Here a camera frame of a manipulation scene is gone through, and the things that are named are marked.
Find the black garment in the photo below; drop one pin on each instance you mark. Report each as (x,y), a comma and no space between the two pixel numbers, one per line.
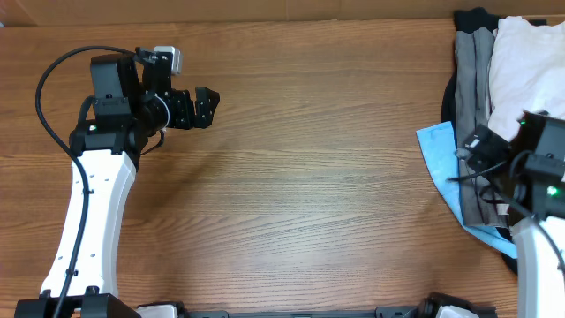
(467,21)

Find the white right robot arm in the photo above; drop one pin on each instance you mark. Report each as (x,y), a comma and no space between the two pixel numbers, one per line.
(538,171)

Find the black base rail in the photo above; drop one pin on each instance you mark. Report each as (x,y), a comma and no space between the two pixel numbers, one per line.
(435,305)

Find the grey shorts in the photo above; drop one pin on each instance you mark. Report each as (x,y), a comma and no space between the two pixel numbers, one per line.
(473,53)

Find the blue cloth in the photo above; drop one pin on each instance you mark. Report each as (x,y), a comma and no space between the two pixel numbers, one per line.
(438,146)

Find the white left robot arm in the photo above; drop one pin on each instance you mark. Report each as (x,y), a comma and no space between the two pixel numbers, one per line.
(133,100)

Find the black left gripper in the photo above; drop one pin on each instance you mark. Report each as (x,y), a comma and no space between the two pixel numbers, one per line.
(185,120)

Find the beige shorts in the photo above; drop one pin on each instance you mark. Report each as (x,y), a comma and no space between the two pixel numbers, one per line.
(526,73)

